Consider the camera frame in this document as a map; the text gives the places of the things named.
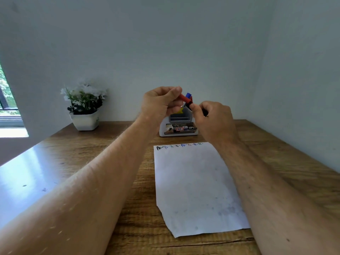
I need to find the person's right hand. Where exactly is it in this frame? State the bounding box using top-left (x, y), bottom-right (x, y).
top-left (189, 101), bottom-right (240, 149)

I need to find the person's left hand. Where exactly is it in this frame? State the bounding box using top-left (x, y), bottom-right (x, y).
top-left (140, 86), bottom-right (184, 128)

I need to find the white paper sheet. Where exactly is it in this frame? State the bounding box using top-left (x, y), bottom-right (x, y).
top-left (153, 142), bottom-right (251, 239)

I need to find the person's right forearm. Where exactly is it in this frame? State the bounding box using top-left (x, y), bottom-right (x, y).
top-left (219, 139), bottom-right (340, 255)

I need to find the person's left forearm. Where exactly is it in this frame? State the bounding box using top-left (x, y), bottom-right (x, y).
top-left (0, 120), bottom-right (159, 255)

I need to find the grey white desk organizer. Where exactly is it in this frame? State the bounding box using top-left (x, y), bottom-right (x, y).
top-left (159, 104), bottom-right (199, 138)

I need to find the white potted flower plant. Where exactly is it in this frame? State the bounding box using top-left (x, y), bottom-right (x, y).
top-left (60, 79), bottom-right (108, 131)

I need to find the green foliage outside window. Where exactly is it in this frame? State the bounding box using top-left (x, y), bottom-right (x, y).
top-left (0, 65), bottom-right (18, 110)

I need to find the grey window frame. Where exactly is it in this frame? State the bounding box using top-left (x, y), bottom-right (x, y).
top-left (0, 63), bottom-right (25, 127)

